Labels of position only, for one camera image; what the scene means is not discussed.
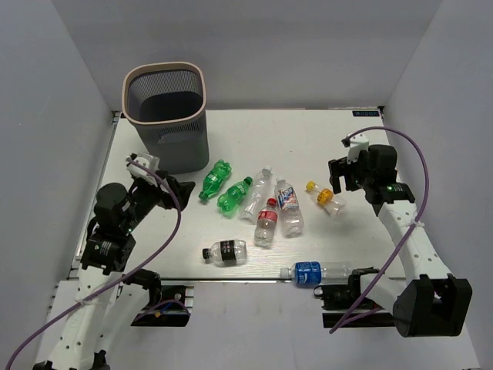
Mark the clear bottle red label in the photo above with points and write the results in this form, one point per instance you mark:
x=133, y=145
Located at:
x=266, y=224

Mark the grey bin with beige rim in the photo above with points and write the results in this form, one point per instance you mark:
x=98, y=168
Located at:
x=166, y=104

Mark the clear bottle with white cap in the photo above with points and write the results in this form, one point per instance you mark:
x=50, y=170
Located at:
x=257, y=195

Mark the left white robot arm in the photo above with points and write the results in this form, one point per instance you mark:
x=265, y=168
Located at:
x=109, y=298

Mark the blue table corner label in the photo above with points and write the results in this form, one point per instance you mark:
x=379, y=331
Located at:
x=366, y=113

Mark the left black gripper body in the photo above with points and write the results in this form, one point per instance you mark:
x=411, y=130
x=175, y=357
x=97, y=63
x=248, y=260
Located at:
x=148, y=195

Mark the clear bottle yellow label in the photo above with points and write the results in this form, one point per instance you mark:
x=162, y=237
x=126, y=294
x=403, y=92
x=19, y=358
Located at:
x=325, y=199

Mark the clear bottle black label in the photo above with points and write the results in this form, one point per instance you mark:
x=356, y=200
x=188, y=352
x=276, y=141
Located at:
x=226, y=253

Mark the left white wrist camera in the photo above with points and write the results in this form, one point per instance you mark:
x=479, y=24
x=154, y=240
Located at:
x=146, y=160

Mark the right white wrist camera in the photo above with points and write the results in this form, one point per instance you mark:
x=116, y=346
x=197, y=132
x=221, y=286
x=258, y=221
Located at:
x=355, y=144

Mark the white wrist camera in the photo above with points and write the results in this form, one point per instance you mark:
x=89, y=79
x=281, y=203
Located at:
x=146, y=160
x=355, y=144

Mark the green bottle bin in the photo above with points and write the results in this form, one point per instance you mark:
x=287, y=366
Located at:
x=214, y=180

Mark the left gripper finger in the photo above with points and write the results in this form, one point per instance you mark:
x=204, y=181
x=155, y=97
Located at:
x=169, y=202
x=182, y=190

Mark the clear bottle blue white label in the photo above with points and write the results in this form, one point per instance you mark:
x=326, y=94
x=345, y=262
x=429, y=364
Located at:
x=289, y=209

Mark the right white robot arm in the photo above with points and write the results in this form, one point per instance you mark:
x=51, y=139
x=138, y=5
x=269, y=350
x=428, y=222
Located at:
x=433, y=303

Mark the green bottle with green cap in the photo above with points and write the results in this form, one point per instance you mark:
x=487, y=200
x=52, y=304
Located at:
x=234, y=196

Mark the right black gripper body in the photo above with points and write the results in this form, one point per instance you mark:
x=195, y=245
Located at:
x=363, y=175

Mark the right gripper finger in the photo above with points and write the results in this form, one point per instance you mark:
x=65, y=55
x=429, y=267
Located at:
x=335, y=179
x=350, y=185

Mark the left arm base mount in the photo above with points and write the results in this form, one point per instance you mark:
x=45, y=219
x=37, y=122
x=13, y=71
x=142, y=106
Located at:
x=173, y=311

